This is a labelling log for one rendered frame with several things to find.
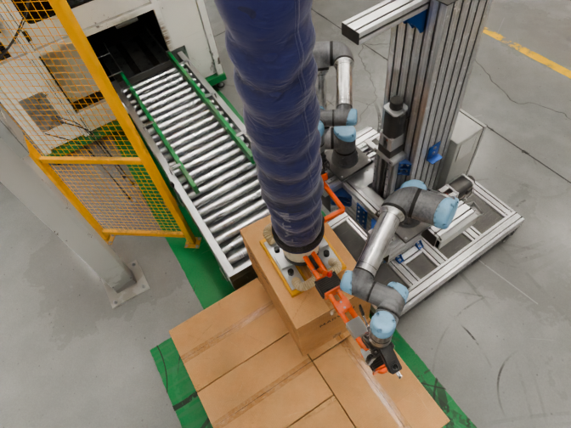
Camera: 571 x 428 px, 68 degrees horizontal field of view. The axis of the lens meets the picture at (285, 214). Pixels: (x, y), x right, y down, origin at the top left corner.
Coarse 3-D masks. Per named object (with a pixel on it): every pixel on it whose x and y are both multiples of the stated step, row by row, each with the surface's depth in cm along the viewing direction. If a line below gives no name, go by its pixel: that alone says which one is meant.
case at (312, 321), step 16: (256, 224) 216; (256, 240) 210; (336, 240) 206; (256, 256) 205; (352, 256) 200; (256, 272) 242; (272, 272) 200; (304, 272) 198; (272, 288) 197; (288, 304) 190; (304, 304) 189; (320, 304) 188; (352, 304) 194; (368, 304) 206; (288, 320) 197; (304, 320) 184; (320, 320) 189; (336, 320) 200; (304, 336) 194; (320, 336) 206; (336, 336) 219; (304, 352) 212
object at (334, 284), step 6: (324, 276) 179; (336, 276) 178; (318, 282) 178; (324, 282) 178; (330, 282) 178; (336, 282) 177; (318, 288) 177; (324, 288) 176; (330, 288) 176; (336, 288) 175; (324, 294) 175
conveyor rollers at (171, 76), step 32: (128, 96) 371; (160, 96) 367; (192, 96) 363; (160, 128) 345; (192, 128) 340; (192, 160) 318; (224, 160) 319; (192, 192) 301; (224, 192) 301; (256, 192) 295; (224, 224) 283
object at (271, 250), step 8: (264, 240) 208; (264, 248) 205; (272, 248) 204; (280, 248) 204; (272, 256) 202; (280, 272) 197; (288, 272) 193; (296, 272) 196; (288, 280) 194; (304, 280) 193; (288, 288) 192
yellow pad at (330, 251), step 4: (324, 236) 206; (328, 244) 203; (324, 248) 201; (328, 248) 201; (332, 248) 201; (320, 252) 200; (324, 252) 197; (328, 252) 197; (332, 252) 200; (320, 256) 199; (324, 256) 199; (328, 256) 198; (332, 256) 198; (336, 256) 199; (320, 260) 198; (324, 260) 198; (340, 260) 197; (324, 264) 197; (328, 264) 196; (344, 264) 196; (344, 268) 195
